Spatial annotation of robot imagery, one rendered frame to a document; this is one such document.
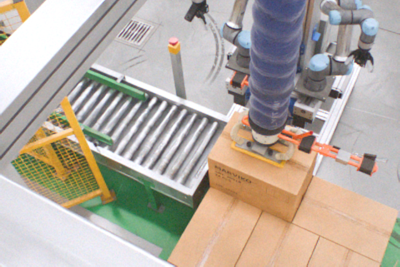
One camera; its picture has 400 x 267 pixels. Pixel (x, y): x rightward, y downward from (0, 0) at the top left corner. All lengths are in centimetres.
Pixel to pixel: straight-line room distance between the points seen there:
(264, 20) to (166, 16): 325
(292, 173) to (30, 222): 267
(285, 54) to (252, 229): 143
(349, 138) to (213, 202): 152
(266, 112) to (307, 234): 103
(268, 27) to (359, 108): 258
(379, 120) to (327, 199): 132
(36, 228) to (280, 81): 205
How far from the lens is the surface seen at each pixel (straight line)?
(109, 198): 416
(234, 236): 334
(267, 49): 229
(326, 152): 291
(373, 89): 482
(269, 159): 299
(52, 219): 50
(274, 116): 271
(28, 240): 51
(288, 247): 333
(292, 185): 307
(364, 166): 290
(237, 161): 313
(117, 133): 381
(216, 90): 465
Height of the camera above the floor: 364
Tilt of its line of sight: 55 degrees down
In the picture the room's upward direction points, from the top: 6 degrees counter-clockwise
